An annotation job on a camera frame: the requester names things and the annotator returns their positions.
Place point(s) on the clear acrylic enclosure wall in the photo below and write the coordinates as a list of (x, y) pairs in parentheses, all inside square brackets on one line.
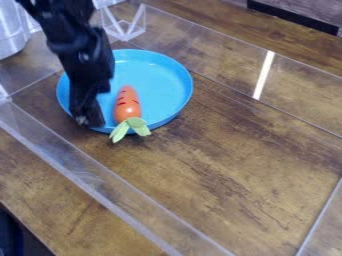
[(225, 183)]

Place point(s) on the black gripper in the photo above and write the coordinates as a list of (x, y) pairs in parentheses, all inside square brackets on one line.
[(86, 60)]

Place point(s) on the blue round tray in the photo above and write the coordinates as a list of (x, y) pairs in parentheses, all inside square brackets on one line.
[(163, 84)]

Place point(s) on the orange toy carrot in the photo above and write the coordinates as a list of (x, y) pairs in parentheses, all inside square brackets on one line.
[(126, 115)]

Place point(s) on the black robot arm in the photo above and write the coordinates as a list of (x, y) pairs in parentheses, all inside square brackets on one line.
[(82, 50)]

